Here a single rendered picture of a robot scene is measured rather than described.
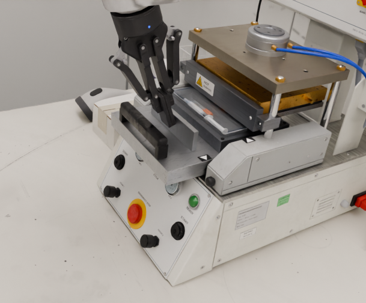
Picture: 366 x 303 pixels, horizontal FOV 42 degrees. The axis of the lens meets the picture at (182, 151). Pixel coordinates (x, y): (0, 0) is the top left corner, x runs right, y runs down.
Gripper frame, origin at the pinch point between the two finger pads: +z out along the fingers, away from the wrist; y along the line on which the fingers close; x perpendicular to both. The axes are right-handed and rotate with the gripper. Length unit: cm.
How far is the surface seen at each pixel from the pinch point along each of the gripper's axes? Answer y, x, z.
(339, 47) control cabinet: -38.5, 3.6, 5.1
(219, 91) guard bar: -11.5, 0.2, 2.8
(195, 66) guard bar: -11.9, -8.6, 1.3
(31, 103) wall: 12, -145, 72
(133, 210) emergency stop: 12.3, -0.5, 19.5
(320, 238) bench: -18.7, 18.8, 36.5
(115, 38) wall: -39, -146, 61
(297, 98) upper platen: -22.2, 9.5, 5.7
